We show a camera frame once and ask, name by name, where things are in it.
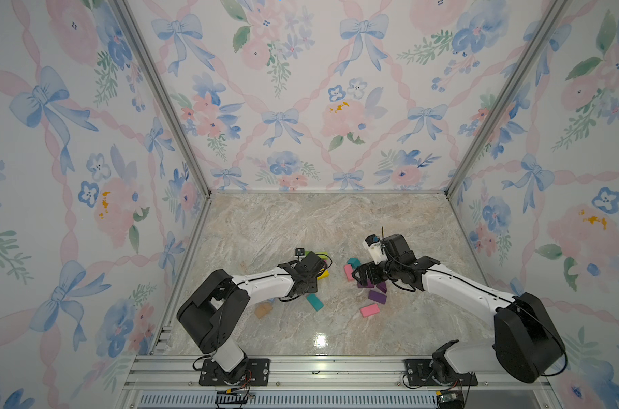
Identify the green circuit board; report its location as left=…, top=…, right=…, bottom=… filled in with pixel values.
left=437, top=391, right=466, bottom=409

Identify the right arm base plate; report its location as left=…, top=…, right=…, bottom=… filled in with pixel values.
left=403, top=358, right=478, bottom=388

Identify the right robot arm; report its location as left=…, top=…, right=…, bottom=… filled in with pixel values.
left=353, top=234, right=568, bottom=384

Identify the right frame post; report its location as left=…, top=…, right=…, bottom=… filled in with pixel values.
left=445, top=0, right=570, bottom=200

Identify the teal rectangular block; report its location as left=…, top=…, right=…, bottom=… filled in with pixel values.
left=306, top=294, right=324, bottom=312

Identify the light pink upright block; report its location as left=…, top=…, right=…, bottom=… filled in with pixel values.
left=343, top=264, right=354, bottom=281

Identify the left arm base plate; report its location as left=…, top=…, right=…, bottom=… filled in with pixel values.
left=198, top=358, right=271, bottom=387

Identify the purple triangle block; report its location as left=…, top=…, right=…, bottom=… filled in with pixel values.
left=376, top=282, right=388, bottom=293

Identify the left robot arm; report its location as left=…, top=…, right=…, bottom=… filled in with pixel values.
left=176, top=252, right=331, bottom=375

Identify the yellow block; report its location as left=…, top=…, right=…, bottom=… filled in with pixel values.
left=318, top=270, right=330, bottom=281

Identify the frame post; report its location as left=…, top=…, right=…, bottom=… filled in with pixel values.
left=445, top=0, right=570, bottom=200
left=108, top=0, right=211, bottom=200

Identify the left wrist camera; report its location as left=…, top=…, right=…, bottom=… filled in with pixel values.
left=295, top=248, right=306, bottom=261

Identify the tan wooden block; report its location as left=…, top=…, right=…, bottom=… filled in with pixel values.
left=254, top=302, right=273, bottom=320

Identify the purple block lower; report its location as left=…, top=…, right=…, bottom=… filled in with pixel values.
left=368, top=290, right=387, bottom=305

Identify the left frame post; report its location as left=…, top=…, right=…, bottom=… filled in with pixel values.
left=108, top=0, right=211, bottom=200

